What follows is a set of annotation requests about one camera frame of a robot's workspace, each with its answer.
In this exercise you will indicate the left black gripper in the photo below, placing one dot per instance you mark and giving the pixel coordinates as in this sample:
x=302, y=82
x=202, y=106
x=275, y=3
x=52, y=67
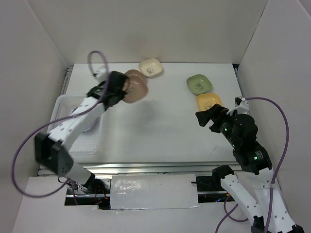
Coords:
x=122, y=94

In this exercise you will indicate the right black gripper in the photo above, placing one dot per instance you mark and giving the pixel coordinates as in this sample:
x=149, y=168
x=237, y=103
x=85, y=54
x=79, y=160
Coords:
x=216, y=110

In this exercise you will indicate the yellow panda plate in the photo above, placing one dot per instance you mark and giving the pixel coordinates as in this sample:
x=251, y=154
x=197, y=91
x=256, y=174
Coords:
x=207, y=100

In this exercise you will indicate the brown panda plate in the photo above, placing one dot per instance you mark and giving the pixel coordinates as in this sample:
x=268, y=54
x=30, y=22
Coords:
x=136, y=89
x=136, y=73

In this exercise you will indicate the cream panda plate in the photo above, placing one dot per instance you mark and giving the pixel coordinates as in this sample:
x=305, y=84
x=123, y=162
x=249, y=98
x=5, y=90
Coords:
x=150, y=67

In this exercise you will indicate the purple panda plate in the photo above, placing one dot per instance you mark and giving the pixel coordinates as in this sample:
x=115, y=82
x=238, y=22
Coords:
x=90, y=126

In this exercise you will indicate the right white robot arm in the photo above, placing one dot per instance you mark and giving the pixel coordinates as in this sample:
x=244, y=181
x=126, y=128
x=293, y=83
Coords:
x=266, y=212

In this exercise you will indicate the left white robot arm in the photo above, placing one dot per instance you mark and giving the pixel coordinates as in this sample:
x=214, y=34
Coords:
x=52, y=149

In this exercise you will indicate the white perforated plastic bin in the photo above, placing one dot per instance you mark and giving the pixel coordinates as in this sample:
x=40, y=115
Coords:
x=97, y=136

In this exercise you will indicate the white foil cover panel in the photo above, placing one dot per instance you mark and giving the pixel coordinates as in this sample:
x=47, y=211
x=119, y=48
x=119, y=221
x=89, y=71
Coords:
x=153, y=192

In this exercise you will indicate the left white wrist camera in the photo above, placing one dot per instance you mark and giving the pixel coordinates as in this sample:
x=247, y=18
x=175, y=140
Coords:
x=100, y=74

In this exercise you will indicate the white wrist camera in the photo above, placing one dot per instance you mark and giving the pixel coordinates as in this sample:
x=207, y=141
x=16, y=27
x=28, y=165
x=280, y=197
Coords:
x=100, y=74
x=241, y=105

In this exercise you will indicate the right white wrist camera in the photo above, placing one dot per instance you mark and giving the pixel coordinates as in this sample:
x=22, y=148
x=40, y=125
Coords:
x=241, y=105

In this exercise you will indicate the aluminium rail frame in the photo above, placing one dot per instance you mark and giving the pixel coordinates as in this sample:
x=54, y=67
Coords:
x=160, y=133

